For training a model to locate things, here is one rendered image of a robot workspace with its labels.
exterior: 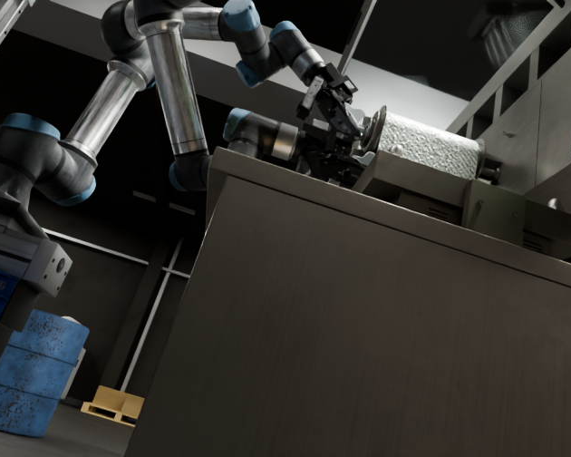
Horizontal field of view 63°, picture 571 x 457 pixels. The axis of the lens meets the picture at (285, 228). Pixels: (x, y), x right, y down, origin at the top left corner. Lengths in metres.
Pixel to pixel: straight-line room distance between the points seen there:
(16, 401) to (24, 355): 0.35
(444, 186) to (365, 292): 0.28
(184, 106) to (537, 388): 0.81
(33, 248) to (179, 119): 0.39
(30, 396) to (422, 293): 4.04
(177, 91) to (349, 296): 0.59
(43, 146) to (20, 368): 3.42
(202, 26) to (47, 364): 3.67
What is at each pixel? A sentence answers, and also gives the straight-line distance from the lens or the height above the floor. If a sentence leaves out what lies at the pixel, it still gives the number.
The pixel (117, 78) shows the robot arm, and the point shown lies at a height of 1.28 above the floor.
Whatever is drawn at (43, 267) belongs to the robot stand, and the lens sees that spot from 1.06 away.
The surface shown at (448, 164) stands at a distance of 1.15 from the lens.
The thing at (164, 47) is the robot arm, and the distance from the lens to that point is 1.05.
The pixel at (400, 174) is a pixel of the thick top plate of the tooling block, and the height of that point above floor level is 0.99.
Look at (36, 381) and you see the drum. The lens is 4.50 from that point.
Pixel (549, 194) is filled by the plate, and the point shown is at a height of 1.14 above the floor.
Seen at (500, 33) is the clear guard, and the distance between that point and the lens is 1.56.
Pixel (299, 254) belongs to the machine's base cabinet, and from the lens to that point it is 0.66.
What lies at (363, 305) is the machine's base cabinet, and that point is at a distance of 0.67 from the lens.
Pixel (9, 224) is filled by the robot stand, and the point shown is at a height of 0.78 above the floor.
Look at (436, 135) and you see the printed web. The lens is 1.18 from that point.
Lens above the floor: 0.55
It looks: 23 degrees up
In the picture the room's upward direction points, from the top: 16 degrees clockwise
